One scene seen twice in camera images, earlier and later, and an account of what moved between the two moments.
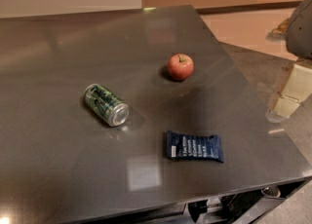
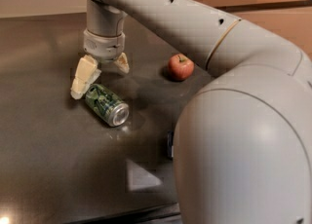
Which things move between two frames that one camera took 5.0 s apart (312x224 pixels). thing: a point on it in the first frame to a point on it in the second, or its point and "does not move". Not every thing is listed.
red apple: [180, 66] does not move
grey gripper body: [300, 31] to [103, 46]
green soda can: [106, 105] does not move
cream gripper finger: [294, 86] to [86, 72]
